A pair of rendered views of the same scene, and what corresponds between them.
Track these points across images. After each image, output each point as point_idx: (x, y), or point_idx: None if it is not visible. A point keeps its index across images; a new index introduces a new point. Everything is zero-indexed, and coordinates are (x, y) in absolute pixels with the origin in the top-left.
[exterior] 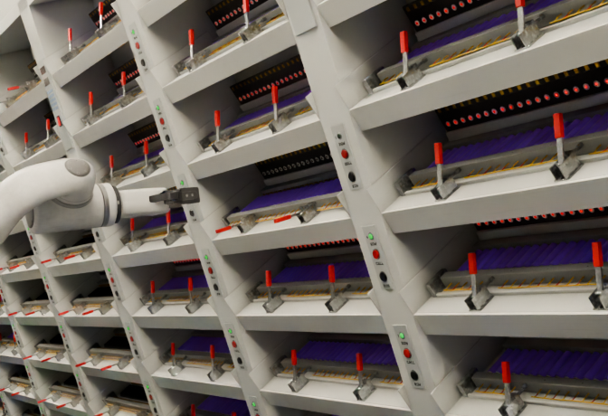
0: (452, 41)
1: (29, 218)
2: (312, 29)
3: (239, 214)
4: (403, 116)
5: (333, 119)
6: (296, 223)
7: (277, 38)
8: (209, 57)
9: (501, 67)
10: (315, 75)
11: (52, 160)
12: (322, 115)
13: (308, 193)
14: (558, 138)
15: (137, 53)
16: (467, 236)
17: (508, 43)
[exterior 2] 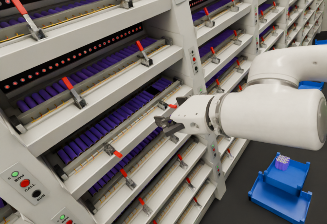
0: (198, 16)
1: (325, 126)
2: (183, 1)
3: (83, 156)
4: (210, 37)
5: (189, 45)
6: (158, 113)
7: (158, 6)
8: (46, 29)
9: (235, 16)
10: (183, 25)
11: (294, 47)
12: (184, 45)
13: (132, 107)
14: (236, 35)
15: None
16: None
17: (226, 12)
